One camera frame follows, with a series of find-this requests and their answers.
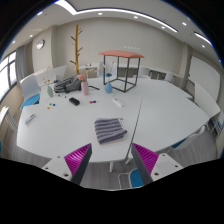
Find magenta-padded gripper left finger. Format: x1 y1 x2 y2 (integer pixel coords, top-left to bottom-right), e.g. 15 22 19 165
42 143 93 186

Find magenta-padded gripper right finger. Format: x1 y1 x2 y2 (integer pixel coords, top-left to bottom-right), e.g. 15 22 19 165
130 143 183 186

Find grey striped towel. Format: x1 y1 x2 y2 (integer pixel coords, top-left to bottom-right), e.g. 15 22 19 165
93 117 128 145

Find black rectangular box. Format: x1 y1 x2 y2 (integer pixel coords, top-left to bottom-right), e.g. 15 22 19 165
68 96 81 107

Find white remote control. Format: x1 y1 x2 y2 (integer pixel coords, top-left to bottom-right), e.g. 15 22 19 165
24 113 37 125

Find white rectangular bar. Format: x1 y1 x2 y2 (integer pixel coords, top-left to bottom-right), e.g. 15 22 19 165
112 97 125 108

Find pink vase with flowers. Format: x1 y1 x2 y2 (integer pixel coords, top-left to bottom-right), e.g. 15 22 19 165
76 68 91 97

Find green vase with dried stems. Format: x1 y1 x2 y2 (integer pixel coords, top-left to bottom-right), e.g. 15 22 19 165
44 66 55 98

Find grey backpack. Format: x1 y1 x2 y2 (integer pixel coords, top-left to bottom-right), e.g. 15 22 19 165
53 75 83 94

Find blue vase with flowers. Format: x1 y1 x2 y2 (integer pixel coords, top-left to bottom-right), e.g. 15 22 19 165
103 64 114 94

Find white chair with blue seat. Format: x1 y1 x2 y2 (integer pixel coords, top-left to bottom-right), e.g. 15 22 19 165
19 73 42 111

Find window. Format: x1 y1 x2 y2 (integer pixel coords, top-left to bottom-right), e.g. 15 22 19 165
0 51 18 101

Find wooden coat rack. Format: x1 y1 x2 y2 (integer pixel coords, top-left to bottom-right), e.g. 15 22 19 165
69 23 84 76

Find grey curtain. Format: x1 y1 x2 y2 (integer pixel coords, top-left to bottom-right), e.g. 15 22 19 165
14 45 28 83

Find long ceiling light strip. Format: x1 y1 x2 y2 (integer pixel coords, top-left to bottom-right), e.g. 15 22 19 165
54 0 179 34

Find round ceiling spotlights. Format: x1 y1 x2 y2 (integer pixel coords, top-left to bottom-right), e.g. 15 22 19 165
11 11 206 48

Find white wall board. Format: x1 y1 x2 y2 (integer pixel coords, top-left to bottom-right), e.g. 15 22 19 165
188 54 224 118

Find black frame stand orange top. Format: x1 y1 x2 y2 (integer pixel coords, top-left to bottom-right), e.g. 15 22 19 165
98 50 146 93

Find round wall clock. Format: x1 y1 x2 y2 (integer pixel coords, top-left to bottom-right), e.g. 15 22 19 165
35 39 46 50

